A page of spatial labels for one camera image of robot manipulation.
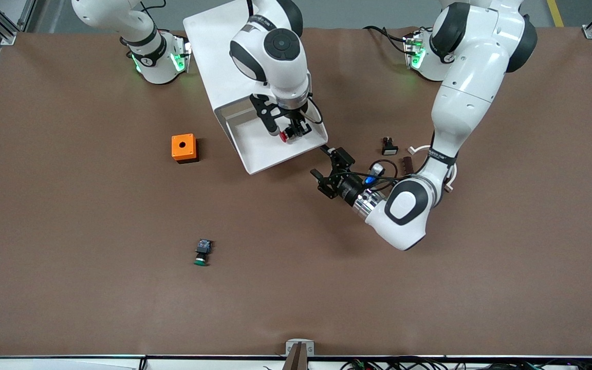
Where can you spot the black switch with white face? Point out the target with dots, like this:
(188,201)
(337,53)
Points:
(389,149)

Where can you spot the orange box with hole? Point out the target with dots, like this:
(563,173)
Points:
(183,146)

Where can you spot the brown terminal block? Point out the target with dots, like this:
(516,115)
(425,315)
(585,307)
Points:
(407,164)

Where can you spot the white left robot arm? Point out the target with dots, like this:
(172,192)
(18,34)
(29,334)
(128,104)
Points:
(465,103)

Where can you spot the white curved bracket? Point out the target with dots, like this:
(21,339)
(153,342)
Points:
(419,149)

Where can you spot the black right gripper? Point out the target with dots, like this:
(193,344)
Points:
(296,121)

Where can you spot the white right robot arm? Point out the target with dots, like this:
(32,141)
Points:
(288,79)

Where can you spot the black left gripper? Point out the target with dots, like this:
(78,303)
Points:
(348,186)

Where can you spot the green push button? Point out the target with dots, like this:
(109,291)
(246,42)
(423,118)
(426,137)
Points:
(202,249)

